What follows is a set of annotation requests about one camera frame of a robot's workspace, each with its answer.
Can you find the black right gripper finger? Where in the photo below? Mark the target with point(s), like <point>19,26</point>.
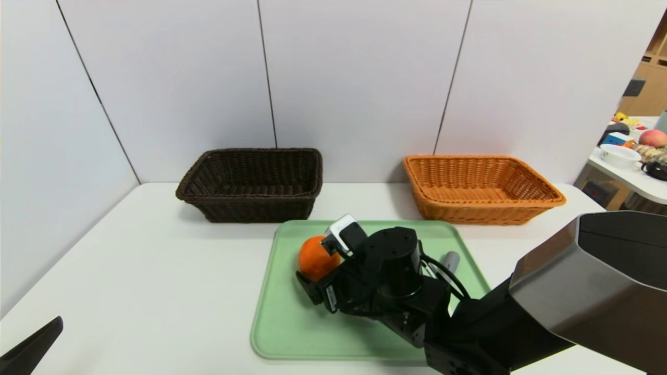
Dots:
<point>311,291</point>
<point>330,245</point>

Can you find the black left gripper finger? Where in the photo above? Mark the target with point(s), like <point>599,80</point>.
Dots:
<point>26,354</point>

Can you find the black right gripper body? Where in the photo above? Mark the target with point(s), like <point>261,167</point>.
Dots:
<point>329,295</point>

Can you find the orange fruit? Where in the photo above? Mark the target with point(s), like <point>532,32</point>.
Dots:
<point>315,260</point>

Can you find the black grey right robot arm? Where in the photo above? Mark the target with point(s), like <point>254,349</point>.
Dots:
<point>573,291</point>

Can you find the dark brown wicker basket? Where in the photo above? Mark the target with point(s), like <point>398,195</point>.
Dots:
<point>250,208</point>

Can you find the orange wicker basket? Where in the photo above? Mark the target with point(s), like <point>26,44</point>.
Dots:
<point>469,211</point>

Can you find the green plastic tray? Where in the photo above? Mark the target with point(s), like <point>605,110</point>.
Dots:
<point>292,323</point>

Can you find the cardboard box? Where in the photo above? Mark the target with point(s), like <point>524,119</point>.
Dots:
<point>599,192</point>

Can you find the white bowl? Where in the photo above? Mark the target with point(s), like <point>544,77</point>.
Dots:
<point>619,156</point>

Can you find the blue box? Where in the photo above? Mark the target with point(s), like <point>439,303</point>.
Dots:
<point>615,139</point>

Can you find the white background table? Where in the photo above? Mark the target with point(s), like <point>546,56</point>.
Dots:
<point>630,179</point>

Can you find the black rounded object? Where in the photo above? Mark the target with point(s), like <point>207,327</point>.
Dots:
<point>617,127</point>

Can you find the dark woven bin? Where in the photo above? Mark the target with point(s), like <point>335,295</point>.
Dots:
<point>643,204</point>

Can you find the yellow toy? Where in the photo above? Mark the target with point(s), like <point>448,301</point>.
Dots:
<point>625,119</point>

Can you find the brown bread pieces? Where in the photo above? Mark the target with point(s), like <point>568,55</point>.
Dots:
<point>649,152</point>

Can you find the small black object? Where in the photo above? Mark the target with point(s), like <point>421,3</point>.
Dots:
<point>655,171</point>

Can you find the pink peach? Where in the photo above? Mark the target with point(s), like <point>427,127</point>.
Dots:
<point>653,138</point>

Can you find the dark grey box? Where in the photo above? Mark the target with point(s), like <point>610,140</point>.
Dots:
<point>634,87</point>

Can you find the grey blue cup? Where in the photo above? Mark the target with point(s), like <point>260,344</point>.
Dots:
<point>662,121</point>

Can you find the wooden shelf unit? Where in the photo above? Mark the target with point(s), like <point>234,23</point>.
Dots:
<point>654,88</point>

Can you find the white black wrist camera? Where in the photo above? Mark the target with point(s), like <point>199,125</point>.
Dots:
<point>341,226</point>

